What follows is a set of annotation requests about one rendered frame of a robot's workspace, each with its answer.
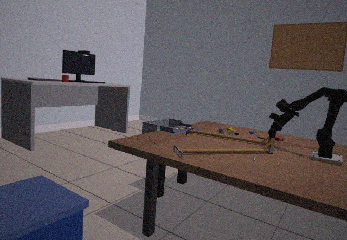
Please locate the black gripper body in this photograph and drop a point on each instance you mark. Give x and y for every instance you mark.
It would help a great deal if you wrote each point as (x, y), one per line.
(281, 122)

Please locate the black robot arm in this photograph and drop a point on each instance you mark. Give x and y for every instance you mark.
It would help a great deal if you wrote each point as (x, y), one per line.
(324, 135)

